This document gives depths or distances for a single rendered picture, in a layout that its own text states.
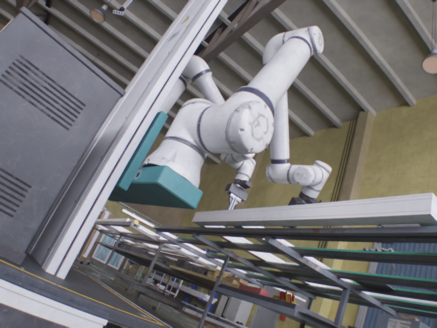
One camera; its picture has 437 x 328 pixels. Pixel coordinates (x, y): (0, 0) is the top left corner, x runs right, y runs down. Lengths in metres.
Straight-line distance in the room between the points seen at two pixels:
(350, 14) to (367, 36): 0.87
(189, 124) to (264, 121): 0.23
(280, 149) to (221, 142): 0.55
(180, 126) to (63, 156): 0.37
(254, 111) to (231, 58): 11.20
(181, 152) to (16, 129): 0.45
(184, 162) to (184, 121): 0.14
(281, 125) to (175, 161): 0.63
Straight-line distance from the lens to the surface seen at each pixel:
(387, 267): 8.86
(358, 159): 10.73
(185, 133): 0.98
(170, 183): 0.89
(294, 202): 1.50
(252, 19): 7.79
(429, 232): 1.08
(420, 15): 9.59
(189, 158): 0.96
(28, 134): 0.82
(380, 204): 1.13
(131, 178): 1.01
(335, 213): 1.22
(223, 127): 0.89
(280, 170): 1.42
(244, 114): 0.86
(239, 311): 11.22
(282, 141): 1.41
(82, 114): 0.86
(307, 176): 1.34
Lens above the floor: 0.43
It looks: 23 degrees up
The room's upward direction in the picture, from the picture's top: 24 degrees clockwise
